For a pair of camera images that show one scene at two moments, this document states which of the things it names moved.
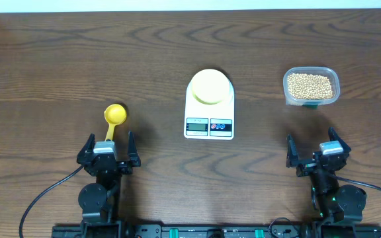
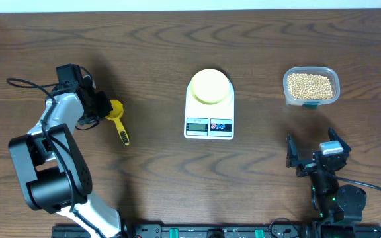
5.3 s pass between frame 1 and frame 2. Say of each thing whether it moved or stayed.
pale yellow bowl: stayed
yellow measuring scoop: moved
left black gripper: moved
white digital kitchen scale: stayed
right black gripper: stayed
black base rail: stayed
